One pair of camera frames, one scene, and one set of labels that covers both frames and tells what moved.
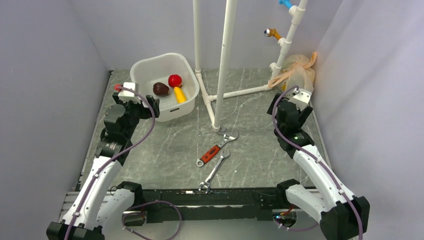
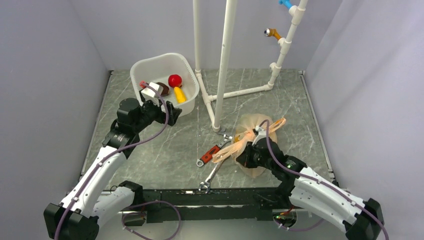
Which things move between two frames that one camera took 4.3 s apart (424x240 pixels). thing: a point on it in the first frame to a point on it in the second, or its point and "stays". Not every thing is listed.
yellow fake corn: x=180 y=97 stays
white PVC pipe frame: x=215 y=102 stays
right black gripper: x=303 y=114 to x=244 y=158
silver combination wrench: x=206 y=183 stays
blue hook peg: x=287 y=3 stays
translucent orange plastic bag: x=296 y=70 to x=245 y=134
